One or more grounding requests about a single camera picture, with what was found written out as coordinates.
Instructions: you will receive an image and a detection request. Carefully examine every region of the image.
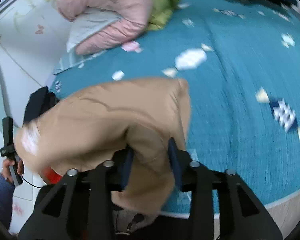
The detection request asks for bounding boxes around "tan brown garment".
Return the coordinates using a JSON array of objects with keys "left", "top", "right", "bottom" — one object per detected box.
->
[{"left": 14, "top": 77, "right": 191, "bottom": 215}]

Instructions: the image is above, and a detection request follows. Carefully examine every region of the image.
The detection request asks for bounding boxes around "blue sleeve forearm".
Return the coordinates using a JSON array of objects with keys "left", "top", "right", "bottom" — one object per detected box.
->
[{"left": 0, "top": 175, "right": 15, "bottom": 230}]

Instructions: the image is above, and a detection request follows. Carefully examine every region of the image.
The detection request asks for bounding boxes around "person left hand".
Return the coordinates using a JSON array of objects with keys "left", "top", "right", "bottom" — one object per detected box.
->
[{"left": 1, "top": 158, "right": 24, "bottom": 184}]

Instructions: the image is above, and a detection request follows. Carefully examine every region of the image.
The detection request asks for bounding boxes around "red garment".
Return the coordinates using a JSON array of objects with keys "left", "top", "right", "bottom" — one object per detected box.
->
[{"left": 41, "top": 167, "right": 62, "bottom": 185}]

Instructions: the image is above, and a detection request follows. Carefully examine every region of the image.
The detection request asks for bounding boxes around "striped blue bed sheet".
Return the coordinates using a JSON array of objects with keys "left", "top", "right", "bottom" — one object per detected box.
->
[{"left": 52, "top": 50, "right": 107, "bottom": 75}]

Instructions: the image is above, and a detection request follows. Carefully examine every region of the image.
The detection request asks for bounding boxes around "teal quilted bedspread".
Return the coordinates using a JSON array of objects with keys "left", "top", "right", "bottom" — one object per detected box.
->
[{"left": 51, "top": 0, "right": 300, "bottom": 204}]

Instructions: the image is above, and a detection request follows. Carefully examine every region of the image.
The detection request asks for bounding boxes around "white pillow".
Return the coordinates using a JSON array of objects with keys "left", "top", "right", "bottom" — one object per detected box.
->
[{"left": 66, "top": 8, "right": 122, "bottom": 53}]

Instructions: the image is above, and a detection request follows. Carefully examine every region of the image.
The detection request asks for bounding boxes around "pink folded duvet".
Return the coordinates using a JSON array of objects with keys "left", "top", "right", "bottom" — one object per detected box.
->
[{"left": 56, "top": 0, "right": 153, "bottom": 55}]

